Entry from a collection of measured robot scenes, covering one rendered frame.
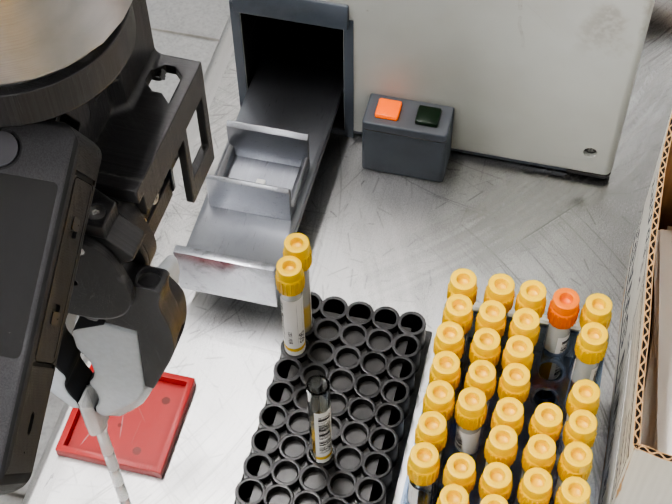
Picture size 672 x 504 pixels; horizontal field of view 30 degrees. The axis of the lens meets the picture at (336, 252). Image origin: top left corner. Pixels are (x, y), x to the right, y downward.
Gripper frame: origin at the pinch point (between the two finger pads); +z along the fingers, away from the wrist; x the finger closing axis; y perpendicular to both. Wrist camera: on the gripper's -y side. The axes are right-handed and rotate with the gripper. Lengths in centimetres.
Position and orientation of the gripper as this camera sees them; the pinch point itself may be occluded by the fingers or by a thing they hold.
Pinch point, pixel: (95, 406)
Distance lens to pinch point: 52.7
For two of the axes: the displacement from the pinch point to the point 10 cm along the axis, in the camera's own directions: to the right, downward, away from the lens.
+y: 2.8, -7.8, 5.6
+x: -9.6, -2.2, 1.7
